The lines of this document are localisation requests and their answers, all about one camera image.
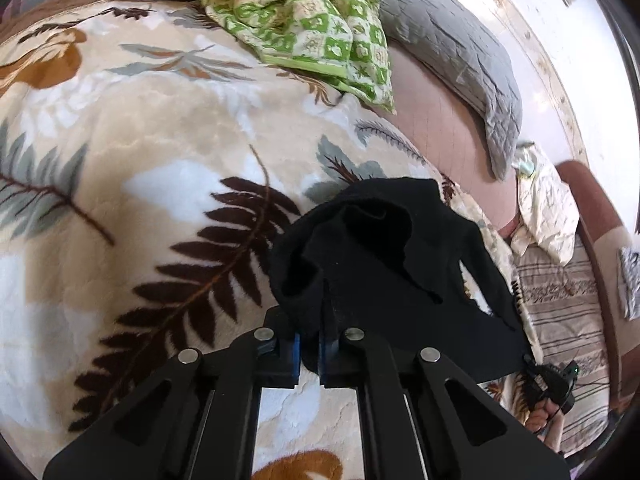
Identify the cream floral pillow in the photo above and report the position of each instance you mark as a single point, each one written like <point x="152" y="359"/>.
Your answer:
<point x="549" y="215"/>

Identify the striped beige bedspread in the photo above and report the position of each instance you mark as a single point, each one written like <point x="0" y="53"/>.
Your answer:
<point x="564" y="308"/>

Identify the brown padded headboard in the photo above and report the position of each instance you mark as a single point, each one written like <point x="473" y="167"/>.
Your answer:
<point x="603" y="234"/>

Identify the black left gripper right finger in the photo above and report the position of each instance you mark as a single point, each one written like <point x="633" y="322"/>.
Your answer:
<point x="421" y="417"/>

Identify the black pants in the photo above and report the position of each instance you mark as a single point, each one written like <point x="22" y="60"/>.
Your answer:
<point x="389" y="257"/>

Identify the person's right hand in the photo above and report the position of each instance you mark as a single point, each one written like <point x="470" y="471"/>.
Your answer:
<point x="547" y="422"/>

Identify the pink bed sheet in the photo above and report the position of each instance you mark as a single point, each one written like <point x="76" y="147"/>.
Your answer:
<point x="451" y="136"/>

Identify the grey quilted pillow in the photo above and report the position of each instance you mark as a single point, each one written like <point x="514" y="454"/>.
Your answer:
<point x="454" y="44"/>

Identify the leaf patterned fleece blanket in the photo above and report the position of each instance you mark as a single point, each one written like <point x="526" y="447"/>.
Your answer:
<point x="148" y="163"/>

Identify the grey patterned cloth on headboard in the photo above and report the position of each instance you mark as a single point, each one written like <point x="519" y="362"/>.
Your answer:
<point x="628" y="282"/>

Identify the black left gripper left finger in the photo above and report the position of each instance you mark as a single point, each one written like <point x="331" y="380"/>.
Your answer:
<point x="195" y="418"/>

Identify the green checkered cloth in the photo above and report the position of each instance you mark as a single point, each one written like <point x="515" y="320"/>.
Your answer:
<point x="342" y="41"/>

